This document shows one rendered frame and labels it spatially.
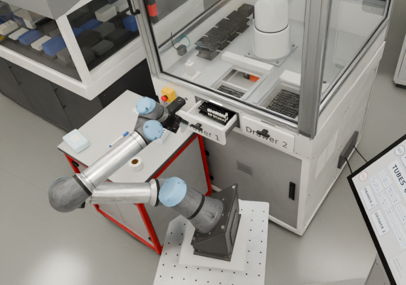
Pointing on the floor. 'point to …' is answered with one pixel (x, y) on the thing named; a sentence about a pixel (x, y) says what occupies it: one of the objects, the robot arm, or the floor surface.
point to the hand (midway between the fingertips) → (185, 122)
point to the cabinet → (287, 165)
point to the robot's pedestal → (237, 259)
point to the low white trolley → (190, 163)
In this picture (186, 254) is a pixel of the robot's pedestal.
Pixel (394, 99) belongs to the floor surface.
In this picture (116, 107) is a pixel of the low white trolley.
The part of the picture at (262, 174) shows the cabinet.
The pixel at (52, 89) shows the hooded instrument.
